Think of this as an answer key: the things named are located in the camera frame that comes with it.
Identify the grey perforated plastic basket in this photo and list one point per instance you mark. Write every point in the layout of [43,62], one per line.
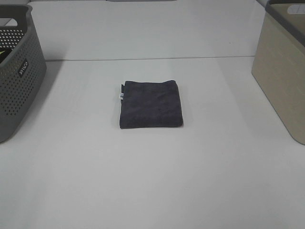
[23,70]

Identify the dark grey towel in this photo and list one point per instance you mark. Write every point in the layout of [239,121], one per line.
[148,105]

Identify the beige plastic storage basket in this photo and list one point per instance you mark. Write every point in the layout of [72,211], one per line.
[279,63]

